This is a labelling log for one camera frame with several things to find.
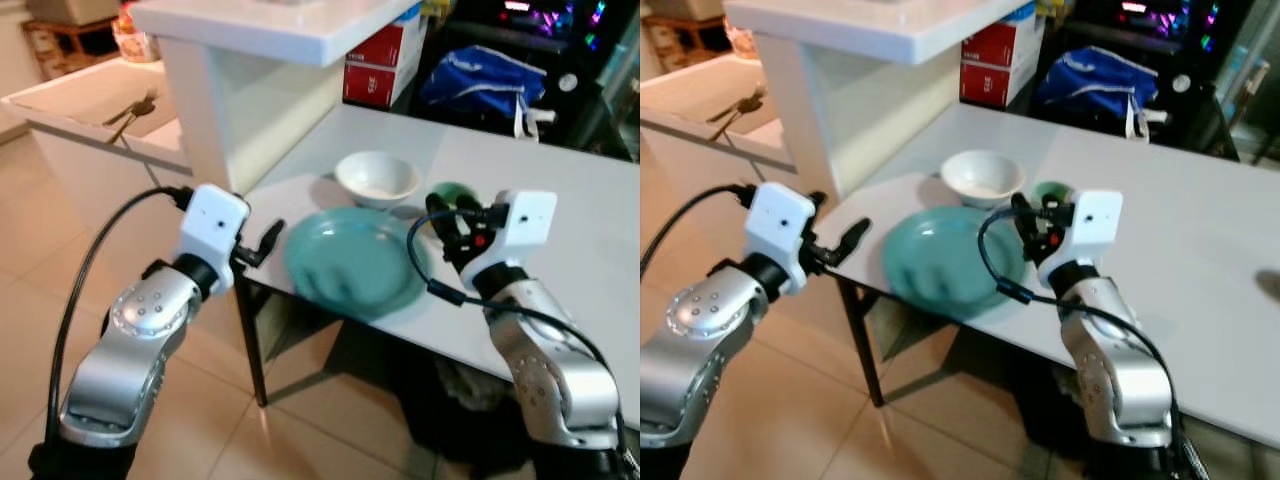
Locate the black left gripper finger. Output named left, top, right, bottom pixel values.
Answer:
left=254, top=220, right=287, bottom=265
left=826, top=218, right=872, bottom=267

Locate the small green cup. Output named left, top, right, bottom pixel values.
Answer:
left=427, top=180, right=484, bottom=215
left=1030, top=180, right=1077, bottom=209

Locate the white ceramic bowl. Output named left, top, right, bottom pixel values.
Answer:
left=940, top=149, right=1028, bottom=209
left=334, top=150, right=424, bottom=211

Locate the green round plate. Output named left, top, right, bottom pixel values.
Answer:
left=283, top=207, right=433, bottom=320
left=880, top=206, right=1033, bottom=322

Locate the black table leg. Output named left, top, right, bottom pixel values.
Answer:
left=232, top=274, right=272, bottom=408
left=835, top=274, right=888, bottom=408

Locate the blue bag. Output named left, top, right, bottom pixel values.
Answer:
left=417, top=45, right=549, bottom=128
left=1032, top=45, right=1167, bottom=128

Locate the red cardboard box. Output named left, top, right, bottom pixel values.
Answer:
left=959, top=4, right=1047, bottom=110
left=342, top=4, right=430, bottom=110

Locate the white low cabinet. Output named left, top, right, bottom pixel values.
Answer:
left=0, top=57, right=198, bottom=233
left=640, top=54, right=801, bottom=193

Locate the dark long utensil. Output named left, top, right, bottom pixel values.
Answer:
left=104, top=88, right=160, bottom=147
left=705, top=86, right=770, bottom=143

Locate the dark bag under table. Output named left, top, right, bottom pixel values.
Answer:
left=398, top=345, right=546, bottom=476

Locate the white raised counter shelf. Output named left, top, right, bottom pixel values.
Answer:
left=722, top=0, right=1041, bottom=197
left=130, top=0, right=423, bottom=197

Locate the computer with coloured lights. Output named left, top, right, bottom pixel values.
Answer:
left=1058, top=0, right=1227, bottom=56
left=440, top=0, right=613, bottom=63

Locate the colourful snack bag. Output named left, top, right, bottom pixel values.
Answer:
left=112, top=4, right=162, bottom=64
left=725, top=14, right=761, bottom=61

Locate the wooden stool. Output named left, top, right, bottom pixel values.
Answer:
left=24, top=14, right=123, bottom=73
left=640, top=10, right=733, bottom=76

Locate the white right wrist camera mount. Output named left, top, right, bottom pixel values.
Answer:
left=488, top=190, right=559, bottom=269
left=1038, top=190, right=1123, bottom=273

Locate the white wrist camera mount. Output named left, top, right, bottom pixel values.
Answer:
left=745, top=182, right=817, bottom=271
left=488, top=190, right=559, bottom=269
left=178, top=184, right=251, bottom=269
left=1038, top=190, right=1123, bottom=273

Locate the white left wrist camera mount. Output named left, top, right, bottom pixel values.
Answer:
left=745, top=182, right=817, bottom=271
left=178, top=184, right=251, bottom=269

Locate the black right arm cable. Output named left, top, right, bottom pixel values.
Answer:
left=977, top=205, right=1183, bottom=443
left=405, top=206, right=623, bottom=443

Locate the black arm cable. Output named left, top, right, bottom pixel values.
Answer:
left=640, top=183, right=757, bottom=283
left=405, top=206, right=623, bottom=443
left=977, top=205, right=1183, bottom=443
left=44, top=184, right=197, bottom=443

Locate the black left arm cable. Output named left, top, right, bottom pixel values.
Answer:
left=640, top=183, right=757, bottom=283
left=44, top=184, right=197, bottom=443

